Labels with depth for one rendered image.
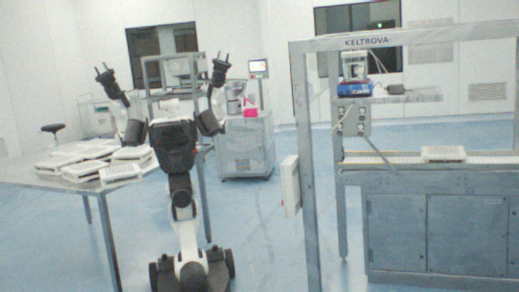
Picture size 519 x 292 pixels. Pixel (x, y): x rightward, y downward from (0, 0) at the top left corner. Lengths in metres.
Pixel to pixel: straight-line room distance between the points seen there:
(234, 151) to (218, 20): 3.33
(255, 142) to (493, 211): 2.92
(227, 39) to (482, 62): 4.14
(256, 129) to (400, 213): 2.56
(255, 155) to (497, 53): 4.43
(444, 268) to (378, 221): 0.49
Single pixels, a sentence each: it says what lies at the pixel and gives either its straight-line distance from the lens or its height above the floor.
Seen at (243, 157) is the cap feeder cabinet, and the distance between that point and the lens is 5.26.
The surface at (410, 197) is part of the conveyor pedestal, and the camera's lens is 2.94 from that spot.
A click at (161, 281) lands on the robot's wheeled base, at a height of 0.17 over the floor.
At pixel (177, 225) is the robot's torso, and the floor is 0.48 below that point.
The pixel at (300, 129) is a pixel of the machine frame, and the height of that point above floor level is 1.21.
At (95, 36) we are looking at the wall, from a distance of 8.97.
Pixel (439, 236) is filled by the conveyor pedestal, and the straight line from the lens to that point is 3.05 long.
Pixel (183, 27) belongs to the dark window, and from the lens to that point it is 8.25.
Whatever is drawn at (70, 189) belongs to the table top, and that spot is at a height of 0.83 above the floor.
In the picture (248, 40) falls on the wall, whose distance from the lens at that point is 7.93.
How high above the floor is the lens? 1.65
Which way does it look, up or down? 13 degrees down
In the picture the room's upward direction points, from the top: 5 degrees counter-clockwise
